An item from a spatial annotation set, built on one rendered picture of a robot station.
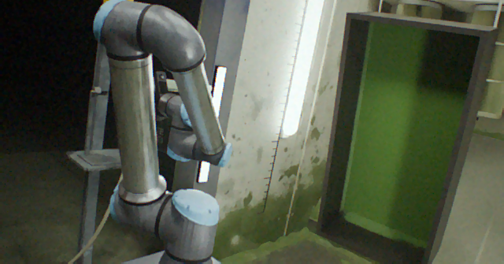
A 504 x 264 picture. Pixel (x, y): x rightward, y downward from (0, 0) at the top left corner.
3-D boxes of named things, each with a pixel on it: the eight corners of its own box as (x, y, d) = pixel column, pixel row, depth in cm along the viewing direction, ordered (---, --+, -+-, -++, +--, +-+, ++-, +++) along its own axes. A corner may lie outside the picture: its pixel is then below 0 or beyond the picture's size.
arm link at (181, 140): (189, 165, 138) (195, 132, 136) (161, 157, 141) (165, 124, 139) (200, 160, 147) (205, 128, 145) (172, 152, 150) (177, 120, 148)
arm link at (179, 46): (203, 1, 89) (237, 149, 145) (156, -6, 92) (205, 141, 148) (182, 35, 83) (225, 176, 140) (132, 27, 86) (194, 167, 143)
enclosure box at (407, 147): (343, 209, 245) (375, 11, 204) (439, 247, 212) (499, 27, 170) (316, 233, 219) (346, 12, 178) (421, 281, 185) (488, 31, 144)
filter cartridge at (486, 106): (471, 132, 246) (504, 1, 231) (433, 119, 280) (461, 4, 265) (510, 137, 257) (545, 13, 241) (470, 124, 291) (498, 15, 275)
